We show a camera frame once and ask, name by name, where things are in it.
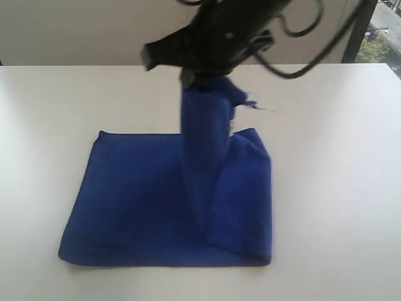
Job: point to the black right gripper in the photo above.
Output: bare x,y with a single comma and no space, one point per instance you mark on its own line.
212,45

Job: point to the blue terry towel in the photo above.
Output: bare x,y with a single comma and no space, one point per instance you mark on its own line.
199,198

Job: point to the black window frame post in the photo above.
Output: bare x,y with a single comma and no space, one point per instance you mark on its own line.
358,32

